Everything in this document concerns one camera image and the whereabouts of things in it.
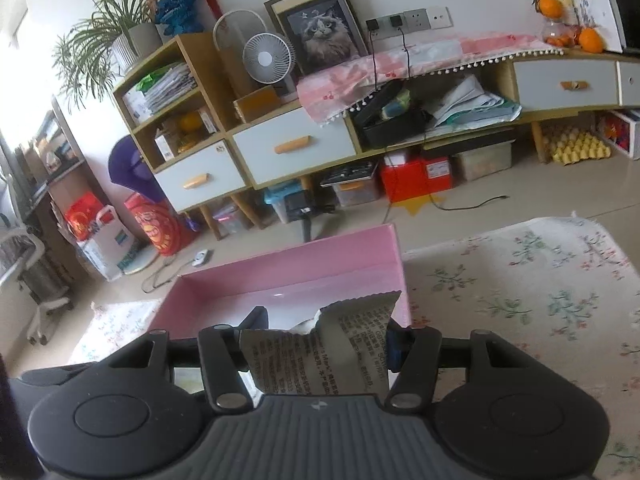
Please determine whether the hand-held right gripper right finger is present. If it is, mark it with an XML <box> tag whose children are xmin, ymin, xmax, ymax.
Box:
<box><xmin>384</xmin><ymin>318</ymin><xmax>538</xmax><ymax>411</ymax></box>

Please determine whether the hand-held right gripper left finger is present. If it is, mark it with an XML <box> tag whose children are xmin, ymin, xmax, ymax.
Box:
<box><xmin>96</xmin><ymin>305</ymin><xmax>272</xmax><ymax>414</ymax></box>

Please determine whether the pink cardboard box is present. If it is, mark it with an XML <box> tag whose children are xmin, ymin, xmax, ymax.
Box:
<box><xmin>148</xmin><ymin>223</ymin><xmax>414</xmax><ymax>341</ymax></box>

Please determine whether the white text-printed snack packet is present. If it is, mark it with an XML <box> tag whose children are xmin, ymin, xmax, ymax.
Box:
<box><xmin>239</xmin><ymin>290</ymin><xmax>403</xmax><ymax>396</ymax></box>

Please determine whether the white computer mouse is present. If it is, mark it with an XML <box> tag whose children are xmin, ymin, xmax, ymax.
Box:
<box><xmin>141</xmin><ymin>249</ymin><xmax>213</xmax><ymax>294</ymax></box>

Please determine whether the blue lidded plastic bin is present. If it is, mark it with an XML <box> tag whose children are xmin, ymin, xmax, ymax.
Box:
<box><xmin>264</xmin><ymin>182</ymin><xmax>306</xmax><ymax>224</ymax></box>

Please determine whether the red paper bag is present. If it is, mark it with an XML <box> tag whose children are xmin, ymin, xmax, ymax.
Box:
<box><xmin>124</xmin><ymin>192</ymin><xmax>196</xmax><ymax>258</ymax></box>

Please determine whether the white shopping bag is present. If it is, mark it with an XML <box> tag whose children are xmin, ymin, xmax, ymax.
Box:
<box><xmin>77</xmin><ymin>205</ymin><xmax>146</xmax><ymax>281</ymax></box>

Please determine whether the purple fan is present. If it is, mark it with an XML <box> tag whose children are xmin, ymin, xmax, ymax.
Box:
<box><xmin>108</xmin><ymin>135</ymin><xmax>166</xmax><ymax>206</ymax></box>

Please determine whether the wooden cabinet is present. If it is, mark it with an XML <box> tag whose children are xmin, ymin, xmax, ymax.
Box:
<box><xmin>111</xmin><ymin>32</ymin><xmax>640</xmax><ymax>241</ymax></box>

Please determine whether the red gift bag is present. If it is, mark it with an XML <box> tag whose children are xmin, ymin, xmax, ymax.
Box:
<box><xmin>64</xmin><ymin>192</ymin><xmax>106</xmax><ymax>241</ymax></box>

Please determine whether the clear bin with dark lid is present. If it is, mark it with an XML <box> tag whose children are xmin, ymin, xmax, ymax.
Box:
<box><xmin>452</xmin><ymin>132</ymin><xmax>516</xmax><ymax>183</ymax></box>

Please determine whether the white office chair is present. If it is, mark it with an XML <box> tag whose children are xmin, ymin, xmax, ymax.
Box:
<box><xmin>0</xmin><ymin>220</ymin><xmax>76</xmax><ymax>346</ymax></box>

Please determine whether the small brown cardboard box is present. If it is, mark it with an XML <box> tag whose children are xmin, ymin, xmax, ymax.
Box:
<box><xmin>234</xmin><ymin>85</ymin><xmax>282</xmax><ymax>123</ymax></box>

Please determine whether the black storage box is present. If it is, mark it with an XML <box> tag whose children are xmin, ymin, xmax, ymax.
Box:
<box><xmin>348</xmin><ymin>80</ymin><xmax>433</xmax><ymax>150</ymax></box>

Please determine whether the wooden bookshelf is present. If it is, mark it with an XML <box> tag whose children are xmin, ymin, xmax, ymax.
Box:
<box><xmin>20</xmin><ymin>95</ymin><xmax>116</xmax><ymax>281</ymax></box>

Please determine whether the stack of documents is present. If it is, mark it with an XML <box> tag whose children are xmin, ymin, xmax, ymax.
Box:
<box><xmin>145</xmin><ymin>63</ymin><xmax>197</xmax><ymax>113</ymax></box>

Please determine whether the pink cloth with pompoms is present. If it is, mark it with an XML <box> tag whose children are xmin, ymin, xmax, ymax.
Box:
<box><xmin>296</xmin><ymin>32</ymin><xmax>566</xmax><ymax>128</ymax></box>

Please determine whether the pile of loose papers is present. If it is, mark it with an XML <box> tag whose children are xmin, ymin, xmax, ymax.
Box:
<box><xmin>432</xmin><ymin>75</ymin><xmax>523</xmax><ymax>128</ymax></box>

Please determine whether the small white desk fan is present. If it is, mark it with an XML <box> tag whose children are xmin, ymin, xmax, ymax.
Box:
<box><xmin>242</xmin><ymin>31</ymin><xmax>298</xmax><ymax>101</ymax></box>

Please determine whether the yellow egg tray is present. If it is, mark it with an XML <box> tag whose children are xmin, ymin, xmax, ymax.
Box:
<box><xmin>540</xmin><ymin>122</ymin><xmax>613</xmax><ymax>166</ymax></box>

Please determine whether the framed cat picture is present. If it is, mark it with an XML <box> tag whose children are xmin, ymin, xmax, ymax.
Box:
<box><xmin>264</xmin><ymin>0</ymin><xmax>370</xmax><ymax>81</ymax></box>

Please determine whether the round white mesh fan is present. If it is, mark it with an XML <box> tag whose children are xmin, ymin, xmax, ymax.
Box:
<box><xmin>213</xmin><ymin>9</ymin><xmax>271</xmax><ymax>96</ymax></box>

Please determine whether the potted green plant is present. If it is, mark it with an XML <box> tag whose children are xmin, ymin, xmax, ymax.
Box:
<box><xmin>52</xmin><ymin>0</ymin><xmax>176</xmax><ymax>111</ymax></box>

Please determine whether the white box with red print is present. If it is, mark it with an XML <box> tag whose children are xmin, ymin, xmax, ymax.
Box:
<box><xmin>597</xmin><ymin>108</ymin><xmax>640</xmax><ymax>161</ymax></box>

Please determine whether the blue dragon figurine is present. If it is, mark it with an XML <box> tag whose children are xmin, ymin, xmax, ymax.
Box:
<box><xmin>150</xmin><ymin>0</ymin><xmax>206</xmax><ymax>36</ymax></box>

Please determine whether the glass jar of small oranges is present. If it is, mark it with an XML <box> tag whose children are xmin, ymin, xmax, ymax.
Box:
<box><xmin>542</xmin><ymin>17</ymin><xmax>581</xmax><ymax>50</ymax></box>

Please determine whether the orange with leaves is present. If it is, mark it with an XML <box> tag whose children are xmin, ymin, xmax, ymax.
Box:
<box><xmin>532</xmin><ymin>0</ymin><xmax>565</xmax><ymax>20</ymax></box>

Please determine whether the white microwave oven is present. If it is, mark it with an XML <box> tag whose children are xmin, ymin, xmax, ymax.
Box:
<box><xmin>570</xmin><ymin>0</ymin><xmax>640</xmax><ymax>56</ymax></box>

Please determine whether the white drawer with wooden handle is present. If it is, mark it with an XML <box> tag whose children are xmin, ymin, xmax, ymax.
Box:
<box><xmin>154</xmin><ymin>139</ymin><xmax>247</xmax><ymax>212</ymax></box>
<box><xmin>512</xmin><ymin>60</ymin><xmax>621</xmax><ymax>111</ymax></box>
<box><xmin>617</xmin><ymin>60</ymin><xmax>640</xmax><ymax>107</ymax></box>
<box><xmin>232</xmin><ymin>106</ymin><xmax>359</xmax><ymax>187</ymax></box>

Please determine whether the black floor cable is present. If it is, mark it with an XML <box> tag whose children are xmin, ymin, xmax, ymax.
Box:
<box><xmin>387</xmin><ymin>195</ymin><xmax>511</xmax><ymax>223</ymax></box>

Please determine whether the black charger with cable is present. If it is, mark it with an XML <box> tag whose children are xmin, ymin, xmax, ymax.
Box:
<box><xmin>366</xmin><ymin>18</ymin><xmax>381</xmax><ymax>93</ymax></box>
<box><xmin>390</xmin><ymin>15</ymin><xmax>412</xmax><ymax>81</ymax></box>

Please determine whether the grey wall outlet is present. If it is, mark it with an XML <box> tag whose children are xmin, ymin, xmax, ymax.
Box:
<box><xmin>404</xmin><ymin>8</ymin><xmax>429</xmax><ymax>34</ymax></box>

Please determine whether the white wall outlet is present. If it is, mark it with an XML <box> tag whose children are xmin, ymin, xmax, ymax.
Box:
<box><xmin>426</xmin><ymin>6</ymin><xmax>452</xmax><ymax>30</ymax></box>

